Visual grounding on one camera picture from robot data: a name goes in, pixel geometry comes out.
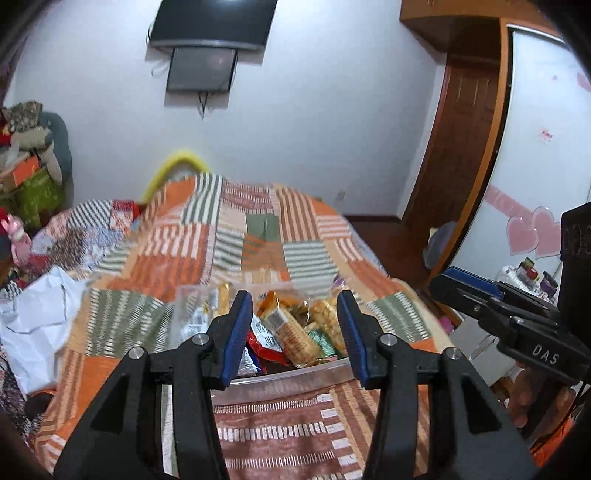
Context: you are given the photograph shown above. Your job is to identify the brown wooden wardrobe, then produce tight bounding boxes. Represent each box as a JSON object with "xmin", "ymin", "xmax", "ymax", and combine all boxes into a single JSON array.
[{"xmin": 399, "ymin": 0, "xmax": 514, "ymax": 292}]

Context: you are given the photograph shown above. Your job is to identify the orange cardboard box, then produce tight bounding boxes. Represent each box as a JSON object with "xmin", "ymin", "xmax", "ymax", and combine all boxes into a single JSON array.
[{"xmin": 0, "ymin": 154, "xmax": 43, "ymax": 193}]

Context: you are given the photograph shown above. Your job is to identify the pink plush toy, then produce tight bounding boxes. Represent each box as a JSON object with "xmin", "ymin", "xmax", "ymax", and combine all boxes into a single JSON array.
[{"xmin": 1, "ymin": 216, "xmax": 32, "ymax": 265}]

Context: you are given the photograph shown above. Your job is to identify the person's right hand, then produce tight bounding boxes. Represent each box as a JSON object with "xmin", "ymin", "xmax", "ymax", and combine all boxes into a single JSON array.
[{"xmin": 505, "ymin": 364, "xmax": 537, "ymax": 430}]

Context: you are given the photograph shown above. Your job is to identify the green snack packet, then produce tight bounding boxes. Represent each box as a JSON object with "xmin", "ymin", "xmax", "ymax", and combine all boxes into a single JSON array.
[{"xmin": 307, "ymin": 330, "xmax": 339, "ymax": 361}]

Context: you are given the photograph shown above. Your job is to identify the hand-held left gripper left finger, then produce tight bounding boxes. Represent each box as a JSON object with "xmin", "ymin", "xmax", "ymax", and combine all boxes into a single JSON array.
[{"xmin": 53, "ymin": 290, "xmax": 254, "ymax": 480}]

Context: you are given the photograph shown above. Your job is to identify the black wall television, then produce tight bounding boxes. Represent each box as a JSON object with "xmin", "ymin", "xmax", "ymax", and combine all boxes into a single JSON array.
[{"xmin": 148, "ymin": 0, "xmax": 279, "ymax": 51}]

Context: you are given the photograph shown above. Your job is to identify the group of small bottles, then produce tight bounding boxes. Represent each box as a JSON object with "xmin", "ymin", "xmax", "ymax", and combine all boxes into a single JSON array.
[{"xmin": 515, "ymin": 258, "xmax": 560, "ymax": 297}]

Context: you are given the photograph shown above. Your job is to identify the pile of assorted snack bags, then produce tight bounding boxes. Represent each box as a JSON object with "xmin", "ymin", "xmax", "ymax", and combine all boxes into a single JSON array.
[{"xmin": 185, "ymin": 284, "xmax": 352, "ymax": 370}]

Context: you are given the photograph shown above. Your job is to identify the checkered patchwork quilt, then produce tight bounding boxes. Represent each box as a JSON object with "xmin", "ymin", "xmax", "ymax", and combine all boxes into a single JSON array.
[{"xmin": 30, "ymin": 198, "xmax": 145, "ymax": 278}]

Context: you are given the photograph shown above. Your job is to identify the yellow foam tube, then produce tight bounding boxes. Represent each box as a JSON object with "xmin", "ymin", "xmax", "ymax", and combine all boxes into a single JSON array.
[{"xmin": 142, "ymin": 148, "xmax": 211, "ymax": 204}]

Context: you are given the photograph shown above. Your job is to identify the white plastic bag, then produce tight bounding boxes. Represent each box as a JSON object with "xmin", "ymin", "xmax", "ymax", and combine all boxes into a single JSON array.
[{"xmin": 0, "ymin": 265, "xmax": 87, "ymax": 396}]

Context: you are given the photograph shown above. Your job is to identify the person's right forearm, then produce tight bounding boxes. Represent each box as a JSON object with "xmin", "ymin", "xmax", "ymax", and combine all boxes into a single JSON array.
[{"xmin": 531, "ymin": 387, "xmax": 588, "ymax": 459}]

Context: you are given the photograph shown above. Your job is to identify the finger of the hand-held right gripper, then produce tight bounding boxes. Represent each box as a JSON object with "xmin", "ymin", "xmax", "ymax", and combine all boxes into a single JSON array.
[
  {"xmin": 428, "ymin": 273, "xmax": 560, "ymax": 344},
  {"xmin": 444, "ymin": 267, "xmax": 560, "ymax": 325}
]

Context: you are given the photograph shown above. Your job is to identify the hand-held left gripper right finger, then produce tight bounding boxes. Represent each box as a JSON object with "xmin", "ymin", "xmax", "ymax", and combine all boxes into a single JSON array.
[{"xmin": 336, "ymin": 290, "xmax": 539, "ymax": 480}]

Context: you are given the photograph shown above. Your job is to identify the white sliding wardrobe door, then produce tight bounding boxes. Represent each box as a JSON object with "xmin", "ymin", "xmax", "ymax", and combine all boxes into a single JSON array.
[{"xmin": 450, "ymin": 27, "xmax": 591, "ymax": 298}]

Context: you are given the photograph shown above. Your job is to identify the clear plastic container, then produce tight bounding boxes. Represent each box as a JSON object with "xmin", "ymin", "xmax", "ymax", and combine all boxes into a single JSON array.
[{"xmin": 168, "ymin": 281, "xmax": 393, "ymax": 407}]

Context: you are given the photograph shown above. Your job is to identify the patterned dark cushion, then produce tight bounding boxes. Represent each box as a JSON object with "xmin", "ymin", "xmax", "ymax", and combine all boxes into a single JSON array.
[{"xmin": 0, "ymin": 100, "xmax": 45, "ymax": 136}]

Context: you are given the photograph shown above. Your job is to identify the striped patchwork blanket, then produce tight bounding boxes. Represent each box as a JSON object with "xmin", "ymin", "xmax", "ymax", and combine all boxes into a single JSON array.
[{"xmin": 34, "ymin": 173, "xmax": 458, "ymax": 480}]

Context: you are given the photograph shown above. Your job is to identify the grey cloth bag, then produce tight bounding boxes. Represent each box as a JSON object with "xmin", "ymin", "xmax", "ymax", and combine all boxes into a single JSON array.
[{"xmin": 422, "ymin": 222, "xmax": 459, "ymax": 271}]

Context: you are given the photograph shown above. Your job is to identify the grey plush pillow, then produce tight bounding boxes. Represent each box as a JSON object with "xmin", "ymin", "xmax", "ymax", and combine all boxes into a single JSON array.
[{"xmin": 39, "ymin": 111, "xmax": 75, "ymax": 186}]

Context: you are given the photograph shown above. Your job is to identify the pink heart sticker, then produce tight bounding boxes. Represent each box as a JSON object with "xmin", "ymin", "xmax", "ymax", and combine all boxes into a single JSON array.
[{"xmin": 506, "ymin": 207, "xmax": 562, "ymax": 260}]

